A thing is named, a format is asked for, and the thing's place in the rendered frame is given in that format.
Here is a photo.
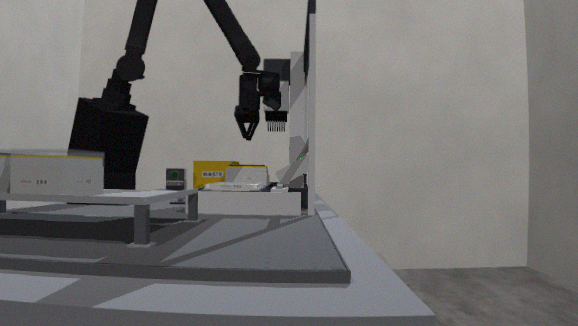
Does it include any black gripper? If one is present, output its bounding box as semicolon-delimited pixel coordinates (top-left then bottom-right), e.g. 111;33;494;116
234;89;260;140

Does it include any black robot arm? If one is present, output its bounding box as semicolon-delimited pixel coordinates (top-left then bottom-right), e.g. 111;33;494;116
92;0;281;112

